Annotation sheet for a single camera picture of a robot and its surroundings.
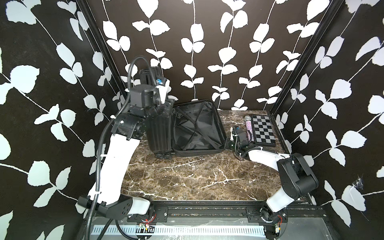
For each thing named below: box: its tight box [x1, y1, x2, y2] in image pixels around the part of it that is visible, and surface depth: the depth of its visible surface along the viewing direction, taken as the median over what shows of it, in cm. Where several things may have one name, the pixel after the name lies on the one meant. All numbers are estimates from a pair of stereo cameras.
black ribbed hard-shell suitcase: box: [146, 99, 228, 159], surface depth 102 cm
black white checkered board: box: [251, 114, 277, 146], surface depth 107 cm
